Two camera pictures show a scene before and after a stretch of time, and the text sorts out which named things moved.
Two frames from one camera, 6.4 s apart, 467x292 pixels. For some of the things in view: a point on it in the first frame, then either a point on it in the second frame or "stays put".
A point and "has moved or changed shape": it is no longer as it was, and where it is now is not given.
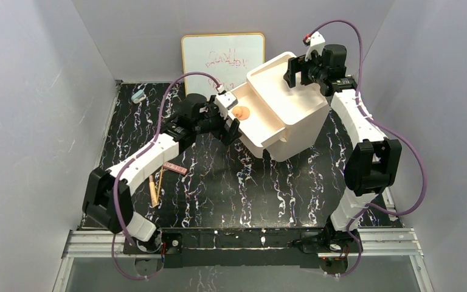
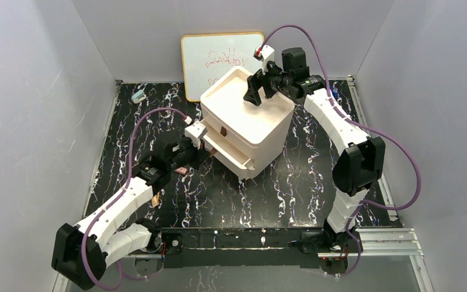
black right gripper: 301,70 to 263,84
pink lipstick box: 174,168 stays put
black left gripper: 225,126 to 197,155
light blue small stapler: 138,96 stays put
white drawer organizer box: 301,108 has moved or changed shape
